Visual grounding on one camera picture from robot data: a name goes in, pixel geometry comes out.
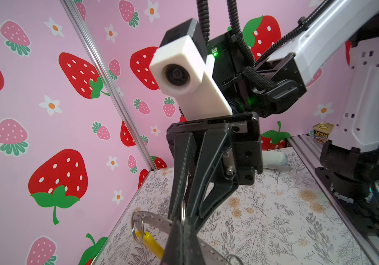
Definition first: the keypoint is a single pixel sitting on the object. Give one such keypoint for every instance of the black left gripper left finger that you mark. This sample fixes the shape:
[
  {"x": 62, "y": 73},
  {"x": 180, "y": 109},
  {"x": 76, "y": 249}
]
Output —
[{"x": 174, "y": 250}]

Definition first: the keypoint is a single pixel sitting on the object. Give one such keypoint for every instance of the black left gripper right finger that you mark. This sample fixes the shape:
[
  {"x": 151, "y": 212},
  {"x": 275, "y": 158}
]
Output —
[{"x": 192, "y": 251}]

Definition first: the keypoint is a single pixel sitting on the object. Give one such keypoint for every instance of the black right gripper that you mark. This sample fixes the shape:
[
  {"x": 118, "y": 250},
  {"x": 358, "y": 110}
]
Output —
[{"x": 222, "y": 152}]

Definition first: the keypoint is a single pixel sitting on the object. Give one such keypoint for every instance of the metal keyring with yellow tag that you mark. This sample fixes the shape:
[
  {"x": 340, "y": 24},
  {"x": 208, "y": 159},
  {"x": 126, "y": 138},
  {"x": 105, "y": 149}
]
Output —
[{"x": 142, "y": 218}]

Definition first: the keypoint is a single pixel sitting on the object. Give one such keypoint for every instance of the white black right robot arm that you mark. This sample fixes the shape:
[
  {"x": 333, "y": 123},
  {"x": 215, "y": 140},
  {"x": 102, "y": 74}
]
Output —
[{"x": 225, "y": 85}]

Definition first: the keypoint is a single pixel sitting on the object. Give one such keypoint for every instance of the white plastic case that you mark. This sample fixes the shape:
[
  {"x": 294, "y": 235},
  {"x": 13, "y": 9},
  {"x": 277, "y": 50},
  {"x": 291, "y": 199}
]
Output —
[{"x": 273, "y": 160}]

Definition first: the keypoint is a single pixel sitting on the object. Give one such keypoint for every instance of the spam tin can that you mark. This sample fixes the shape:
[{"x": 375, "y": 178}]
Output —
[{"x": 321, "y": 132}]

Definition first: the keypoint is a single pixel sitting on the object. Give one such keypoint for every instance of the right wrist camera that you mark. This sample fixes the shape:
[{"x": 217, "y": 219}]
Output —
[{"x": 183, "y": 69}]

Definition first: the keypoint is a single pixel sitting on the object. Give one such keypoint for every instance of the aluminium corner post right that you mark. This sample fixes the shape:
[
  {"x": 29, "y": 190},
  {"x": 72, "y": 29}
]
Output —
[{"x": 98, "y": 61}]

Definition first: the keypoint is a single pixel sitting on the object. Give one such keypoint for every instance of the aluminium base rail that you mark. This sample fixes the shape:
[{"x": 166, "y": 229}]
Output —
[{"x": 350, "y": 180}]

